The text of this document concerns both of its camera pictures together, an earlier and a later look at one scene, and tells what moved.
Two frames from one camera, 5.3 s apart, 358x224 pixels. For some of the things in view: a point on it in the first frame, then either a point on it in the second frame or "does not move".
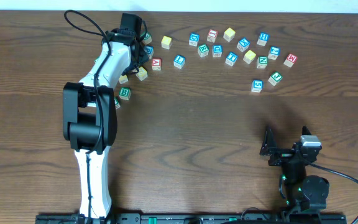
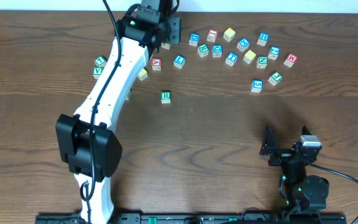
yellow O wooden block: (166, 42) does not move
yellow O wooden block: (249, 56) does not move
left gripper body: (138, 54) -> (175, 30)
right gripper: (283, 154) does not move
